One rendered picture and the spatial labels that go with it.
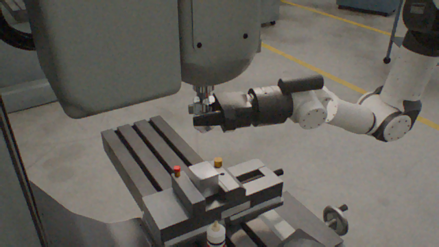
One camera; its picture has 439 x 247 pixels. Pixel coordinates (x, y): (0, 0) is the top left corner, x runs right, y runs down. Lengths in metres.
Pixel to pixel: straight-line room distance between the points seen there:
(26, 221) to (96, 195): 1.97
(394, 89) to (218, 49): 0.51
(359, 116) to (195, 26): 0.51
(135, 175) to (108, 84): 0.61
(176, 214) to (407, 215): 1.86
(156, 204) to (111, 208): 1.50
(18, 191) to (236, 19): 0.42
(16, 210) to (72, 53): 0.23
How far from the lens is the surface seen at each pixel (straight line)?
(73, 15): 0.53
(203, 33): 0.63
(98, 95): 0.57
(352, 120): 0.96
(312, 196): 2.51
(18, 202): 0.58
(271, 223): 1.15
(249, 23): 0.68
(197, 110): 0.80
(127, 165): 1.20
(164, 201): 0.95
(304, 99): 0.85
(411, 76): 1.00
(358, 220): 2.43
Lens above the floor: 1.62
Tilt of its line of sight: 31 degrees down
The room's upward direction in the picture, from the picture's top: straight up
